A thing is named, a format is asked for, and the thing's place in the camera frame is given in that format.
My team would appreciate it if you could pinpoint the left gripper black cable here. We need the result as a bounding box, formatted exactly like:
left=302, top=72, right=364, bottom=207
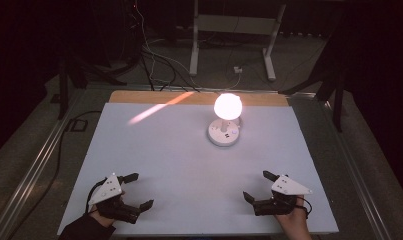
left=85, top=181, right=106, bottom=215

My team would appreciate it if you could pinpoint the black cable bundle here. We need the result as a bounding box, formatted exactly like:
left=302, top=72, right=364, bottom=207
left=139, top=44, right=201, bottom=93

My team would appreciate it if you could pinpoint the person's left hand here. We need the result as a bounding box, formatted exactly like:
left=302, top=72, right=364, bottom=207
left=88, top=190, right=126, bottom=229

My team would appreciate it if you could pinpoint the white metal stand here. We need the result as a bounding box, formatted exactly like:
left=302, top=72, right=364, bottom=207
left=189, top=0, right=287, bottom=82

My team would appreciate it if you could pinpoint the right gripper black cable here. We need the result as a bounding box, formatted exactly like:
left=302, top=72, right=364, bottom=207
left=295, top=195, right=314, bottom=220

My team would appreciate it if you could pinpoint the black metal stand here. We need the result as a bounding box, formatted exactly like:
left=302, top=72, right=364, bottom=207
left=56, top=49, right=127, bottom=121
left=278, top=29, right=346, bottom=133

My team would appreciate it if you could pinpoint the person's right hand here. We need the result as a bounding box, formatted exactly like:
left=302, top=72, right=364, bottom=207
left=274, top=195, right=311, bottom=234

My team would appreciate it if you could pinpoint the black floor cable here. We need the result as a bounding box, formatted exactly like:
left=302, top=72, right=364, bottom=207
left=4, top=110, right=103, bottom=240

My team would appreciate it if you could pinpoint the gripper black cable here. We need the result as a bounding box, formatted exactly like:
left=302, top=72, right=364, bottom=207
left=295, top=195, right=314, bottom=220
left=85, top=181, right=106, bottom=215

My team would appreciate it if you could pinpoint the white globe table lamp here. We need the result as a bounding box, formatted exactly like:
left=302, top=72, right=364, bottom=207
left=207, top=92, right=244, bottom=148

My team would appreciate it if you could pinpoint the white table mat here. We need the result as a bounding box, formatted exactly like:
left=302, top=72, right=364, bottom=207
left=57, top=102, right=340, bottom=236

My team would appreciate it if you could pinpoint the aluminium rail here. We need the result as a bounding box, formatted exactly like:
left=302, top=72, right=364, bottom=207
left=0, top=87, right=87, bottom=240
left=317, top=96, right=394, bottom=240

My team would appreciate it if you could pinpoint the white cable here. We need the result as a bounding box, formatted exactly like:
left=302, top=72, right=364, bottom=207
left=134, top=0, right=242, bottom=91

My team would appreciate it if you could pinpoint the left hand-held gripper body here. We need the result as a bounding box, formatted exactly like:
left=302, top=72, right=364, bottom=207
left=88, top=172, right=142, bottom=225

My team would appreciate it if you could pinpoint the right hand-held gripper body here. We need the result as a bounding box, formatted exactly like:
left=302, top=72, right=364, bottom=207
left=253, top=174, right=314, bottom=217

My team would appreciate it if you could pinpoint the black rectangular floor bracket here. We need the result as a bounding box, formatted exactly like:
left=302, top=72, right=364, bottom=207
left=66, top=118, right=89, bottom=133

